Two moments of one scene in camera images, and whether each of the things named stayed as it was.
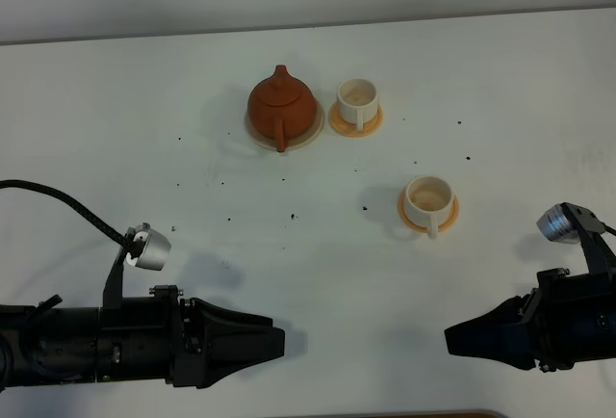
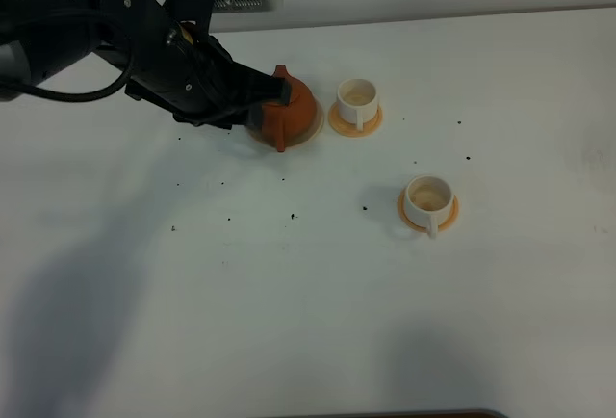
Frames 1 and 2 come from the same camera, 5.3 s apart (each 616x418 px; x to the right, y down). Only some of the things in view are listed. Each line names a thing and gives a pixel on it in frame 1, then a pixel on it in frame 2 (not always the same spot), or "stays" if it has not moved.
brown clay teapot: (281, 107) stays
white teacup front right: (428, 201) stays
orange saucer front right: (401, 205) stays
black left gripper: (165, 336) to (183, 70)
